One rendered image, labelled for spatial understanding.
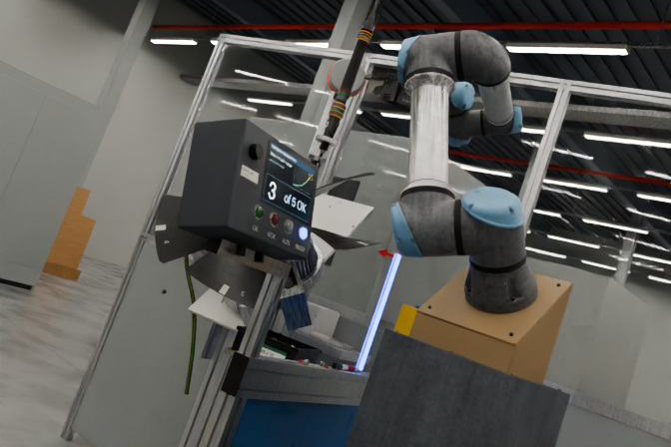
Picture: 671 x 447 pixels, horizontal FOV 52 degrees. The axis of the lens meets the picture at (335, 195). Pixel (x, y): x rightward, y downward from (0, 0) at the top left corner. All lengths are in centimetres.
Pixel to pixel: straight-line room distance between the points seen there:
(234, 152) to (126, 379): 227
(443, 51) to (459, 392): 74
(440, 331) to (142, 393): 200
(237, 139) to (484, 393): 64
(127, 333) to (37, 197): 445
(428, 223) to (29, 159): 642
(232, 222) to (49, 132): 654
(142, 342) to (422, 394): 206
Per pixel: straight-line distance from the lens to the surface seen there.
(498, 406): 132
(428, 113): 152
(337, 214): 242
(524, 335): 140
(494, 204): 138
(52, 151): 764
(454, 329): 144
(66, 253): 1017
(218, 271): 188
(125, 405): 330
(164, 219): 217
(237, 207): 112
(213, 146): 118
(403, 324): 206
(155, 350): 321
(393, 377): 143
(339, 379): 174
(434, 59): 158
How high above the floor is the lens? 103
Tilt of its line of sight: 8 degrees up
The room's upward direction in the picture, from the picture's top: 20 degrees clockwise
